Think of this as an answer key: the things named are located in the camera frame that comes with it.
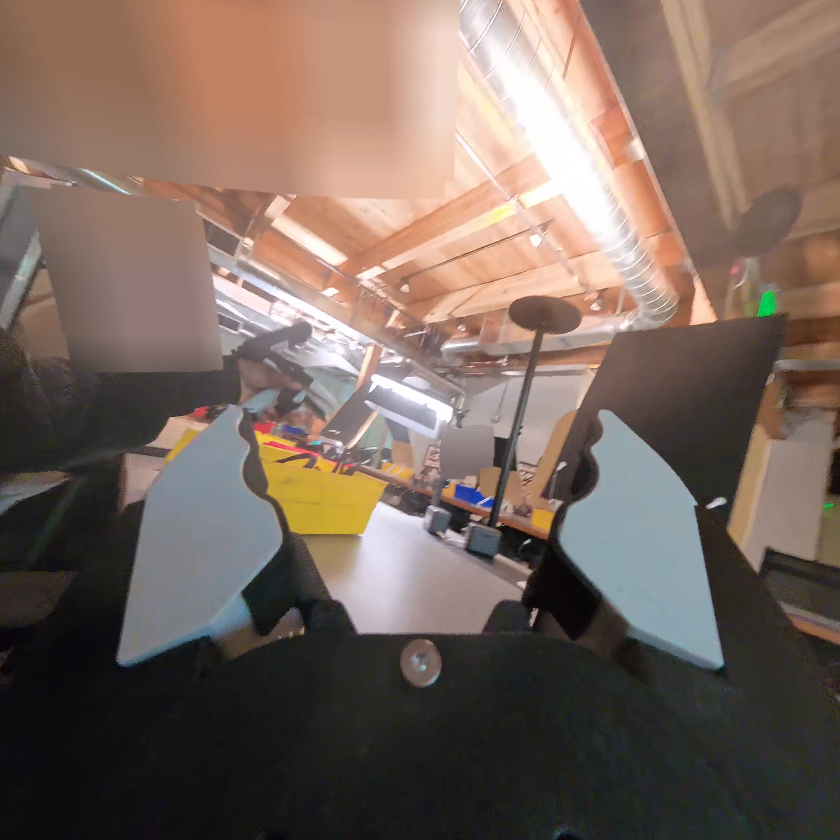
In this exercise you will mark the yellow plastic bin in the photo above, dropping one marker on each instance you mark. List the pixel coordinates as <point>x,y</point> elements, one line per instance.
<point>328,505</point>

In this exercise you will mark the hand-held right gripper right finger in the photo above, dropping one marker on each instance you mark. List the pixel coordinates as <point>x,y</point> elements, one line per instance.
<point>643,544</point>

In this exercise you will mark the long wooden workbench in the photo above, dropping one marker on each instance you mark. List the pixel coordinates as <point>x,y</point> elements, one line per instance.
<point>518,518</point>

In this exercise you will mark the black light flag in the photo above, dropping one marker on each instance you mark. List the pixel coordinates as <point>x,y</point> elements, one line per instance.
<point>348,413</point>

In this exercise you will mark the blue plastic bin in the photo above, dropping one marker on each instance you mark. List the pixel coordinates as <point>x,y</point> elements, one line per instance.
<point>469,493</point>

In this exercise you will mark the silver rectangular duct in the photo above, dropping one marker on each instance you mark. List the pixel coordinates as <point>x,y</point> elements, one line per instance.
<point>499,346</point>

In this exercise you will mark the studio light panel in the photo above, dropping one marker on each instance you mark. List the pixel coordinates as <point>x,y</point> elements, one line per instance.
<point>407,400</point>

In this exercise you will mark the black ceiling baffle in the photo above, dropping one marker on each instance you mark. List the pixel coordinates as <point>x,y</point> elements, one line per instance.
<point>643,98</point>

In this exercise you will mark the silver round air duct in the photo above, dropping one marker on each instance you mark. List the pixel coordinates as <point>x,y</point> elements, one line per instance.
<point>499,39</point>

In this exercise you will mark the person's left hand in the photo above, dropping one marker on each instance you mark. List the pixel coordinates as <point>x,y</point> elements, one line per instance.
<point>262,379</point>

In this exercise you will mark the black ceiling dome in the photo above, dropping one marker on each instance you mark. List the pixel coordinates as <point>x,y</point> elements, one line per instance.
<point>768,220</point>

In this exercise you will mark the green exit sign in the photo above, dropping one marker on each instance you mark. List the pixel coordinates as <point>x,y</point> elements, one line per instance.
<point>768,303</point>

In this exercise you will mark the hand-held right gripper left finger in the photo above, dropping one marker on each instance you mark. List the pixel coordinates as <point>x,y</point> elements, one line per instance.
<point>197,525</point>

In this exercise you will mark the black pole disc stand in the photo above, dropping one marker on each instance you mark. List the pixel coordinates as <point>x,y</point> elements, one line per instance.
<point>544,313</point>

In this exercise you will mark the grey metal box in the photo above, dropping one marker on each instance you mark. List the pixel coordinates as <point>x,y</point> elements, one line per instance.
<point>436,520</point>

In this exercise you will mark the black rectangular panel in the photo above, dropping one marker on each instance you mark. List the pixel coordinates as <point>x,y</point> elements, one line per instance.
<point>689,394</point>

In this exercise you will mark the person's left forearm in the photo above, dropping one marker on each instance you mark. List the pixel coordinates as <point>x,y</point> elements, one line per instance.
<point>98,413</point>

